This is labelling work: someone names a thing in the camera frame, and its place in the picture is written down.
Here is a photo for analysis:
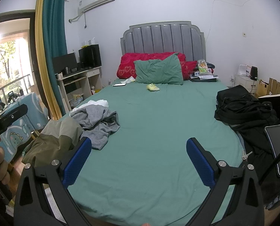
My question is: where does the dark sliding door frame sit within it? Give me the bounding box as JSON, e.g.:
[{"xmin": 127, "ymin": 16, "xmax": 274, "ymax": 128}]
[{"xmin": 0, "ymin": 11, "xmax": 37, "ymax": 95}]

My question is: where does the large brown paper bag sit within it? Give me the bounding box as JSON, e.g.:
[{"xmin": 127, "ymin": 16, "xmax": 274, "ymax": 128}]
[{"xmin": 269, "ymin": 77, "xmax": 280, "ymax": 96}]

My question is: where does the person's left hand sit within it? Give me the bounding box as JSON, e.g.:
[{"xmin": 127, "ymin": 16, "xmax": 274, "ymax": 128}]
[{"xmin": 0, "ymin": 137, "xmax": 11, "ymax": 186}]

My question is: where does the white air conditioner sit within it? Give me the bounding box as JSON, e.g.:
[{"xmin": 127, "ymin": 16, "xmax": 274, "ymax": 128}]
[{"xmin": 78, "ymin": 0, "xmax": 116, "ymax": 16}]

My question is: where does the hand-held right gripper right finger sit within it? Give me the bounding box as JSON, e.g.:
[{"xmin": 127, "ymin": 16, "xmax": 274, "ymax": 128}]
[{"xmin": 186, "ymin": 137, "xmax": 265, "ymax": 226}]

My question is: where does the white box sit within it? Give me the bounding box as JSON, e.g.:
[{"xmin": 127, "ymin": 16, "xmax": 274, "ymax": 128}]
[{"xmin": 238, "ymin": 64, "xmax": 251, "ymax": 76}]

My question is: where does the grey padded headboard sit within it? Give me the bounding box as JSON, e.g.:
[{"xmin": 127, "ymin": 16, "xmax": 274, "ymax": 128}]
[{"xmin": 120, "ymin": 21, "xmax": 206, "ymax": 63}]

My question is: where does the pile of black clothes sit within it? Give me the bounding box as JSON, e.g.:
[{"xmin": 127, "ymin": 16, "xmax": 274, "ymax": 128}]
[{"xmin": 214, "ymin": 85, "xmax": 280, "ymax": 210}]

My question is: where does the olive green jacket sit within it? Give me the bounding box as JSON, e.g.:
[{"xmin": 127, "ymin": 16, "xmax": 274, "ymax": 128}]
[{"xmin": 22, "ymin": 116, "xmax": 83, "ymax": 167}]

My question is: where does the teal curtain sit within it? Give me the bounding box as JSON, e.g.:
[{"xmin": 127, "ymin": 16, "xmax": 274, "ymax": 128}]
[{"xmin": 43, "ymin": 0, "xmax": 68, "ymax": 116}]

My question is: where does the black monitor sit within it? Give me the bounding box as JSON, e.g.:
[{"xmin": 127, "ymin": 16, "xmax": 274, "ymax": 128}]
[{"xmin": 52, "ymin": 52, "xmax": 78, "ymax": 74}]

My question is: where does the black computer tower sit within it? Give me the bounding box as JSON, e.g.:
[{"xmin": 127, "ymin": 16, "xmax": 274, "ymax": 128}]
[{"xmin": 78, "ymin": 44, "xmax": 102, "ymax": 69}]

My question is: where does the bunch of keys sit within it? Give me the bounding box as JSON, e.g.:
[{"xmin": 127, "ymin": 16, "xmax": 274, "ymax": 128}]
[{"xmin": 241, "ymin": 149, "xmax": 253, "ymax": 162}]

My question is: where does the large red pillow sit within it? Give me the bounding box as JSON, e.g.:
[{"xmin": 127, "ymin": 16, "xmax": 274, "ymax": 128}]
[{"xmin": 116, "ymin": 52, "xmax": 187, "ymax": 79}]

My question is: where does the green pillow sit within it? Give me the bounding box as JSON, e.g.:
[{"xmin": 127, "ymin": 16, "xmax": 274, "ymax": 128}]
[{"xmin": 133, "ymin": 53, "xmax": 184, "ymax": 86}]

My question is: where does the white garment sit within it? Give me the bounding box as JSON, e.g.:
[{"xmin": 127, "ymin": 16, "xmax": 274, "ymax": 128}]
[{"xmin": 69, "ymin": 99, "xmax": 109, "ymax": 116}]

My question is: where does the small brown paper bag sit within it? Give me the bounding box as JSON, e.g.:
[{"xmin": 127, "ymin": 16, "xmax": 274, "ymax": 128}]
[{"xmin": 258, "ymin": 80, "xmax": 270, "ymax": 97}]

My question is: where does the white computer desk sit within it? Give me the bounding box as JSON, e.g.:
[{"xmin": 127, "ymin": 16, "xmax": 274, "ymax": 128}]
[{"xmin": 56, "ymin": 66, "xmax": 103, "ymax": 116}]

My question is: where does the pile of papers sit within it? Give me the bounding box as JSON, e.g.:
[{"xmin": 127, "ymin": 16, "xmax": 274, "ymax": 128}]
[{"xmin": 189, "ymin": 72, "xmax": 218, "ymax": 82}]

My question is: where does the white nightstand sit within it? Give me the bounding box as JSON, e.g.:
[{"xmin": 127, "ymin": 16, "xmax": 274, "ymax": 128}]
[{"xmin": 234, "ymin": 74, "xmax": 260, "ymax": 97}]

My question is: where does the grey sweatshirt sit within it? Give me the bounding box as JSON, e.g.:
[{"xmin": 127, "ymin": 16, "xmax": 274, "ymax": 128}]
[{"xmin": 70, "ymin": 105, "xmax": 121, "ymax": 150}]

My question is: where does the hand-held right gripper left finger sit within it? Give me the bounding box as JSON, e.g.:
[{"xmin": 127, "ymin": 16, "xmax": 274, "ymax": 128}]
[{"xmin": 14, "ymin": 136, "xmax": 93, "ymax": 226}]

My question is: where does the dinosaur printed cloth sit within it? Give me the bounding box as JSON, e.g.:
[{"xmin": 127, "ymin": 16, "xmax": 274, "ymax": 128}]
[{"xmin": 0, "ymin": 92, "xmax": 50, "ymax": 163}]

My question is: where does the black balcony railing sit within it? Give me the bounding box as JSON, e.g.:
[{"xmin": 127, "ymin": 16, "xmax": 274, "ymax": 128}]
[{"xmin": 0, "ymin": 74, "xmax": 34, "ymax": 110}]

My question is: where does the yellow curtain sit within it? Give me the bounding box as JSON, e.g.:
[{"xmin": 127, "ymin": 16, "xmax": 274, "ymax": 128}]
[{"xmin": 35, "ymin": 0, "xmax": 60, "ymax": 120}]

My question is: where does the small red pillow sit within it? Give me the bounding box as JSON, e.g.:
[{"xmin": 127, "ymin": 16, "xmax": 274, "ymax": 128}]
[{"xmin": 183, "ymin": 61, "xmax": 198, "ymax": 77}]

